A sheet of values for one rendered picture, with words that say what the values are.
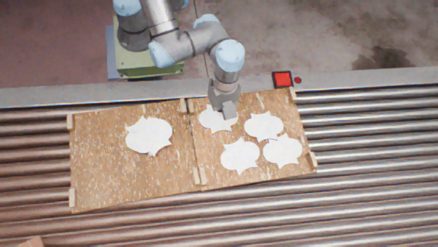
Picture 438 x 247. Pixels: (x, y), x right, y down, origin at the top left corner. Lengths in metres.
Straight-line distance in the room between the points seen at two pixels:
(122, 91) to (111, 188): 0.38
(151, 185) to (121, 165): 0.12
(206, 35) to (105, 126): 0.52
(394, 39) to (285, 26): 0.87
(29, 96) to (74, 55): 1.27
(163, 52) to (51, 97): 0.60
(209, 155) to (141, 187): 0.25
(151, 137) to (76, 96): 0.35
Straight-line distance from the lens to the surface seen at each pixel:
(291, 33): 2.83
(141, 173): 1.19
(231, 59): 0.91
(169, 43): 0.94
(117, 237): 1.18
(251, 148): 1.23
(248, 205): 1.19
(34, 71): 2.68
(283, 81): 1.40
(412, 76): 1.67
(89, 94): 1.38
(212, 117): 1.26
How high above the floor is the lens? 2.07
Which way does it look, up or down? 64 degrees down
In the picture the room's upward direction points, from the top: 11 degrees clockwise
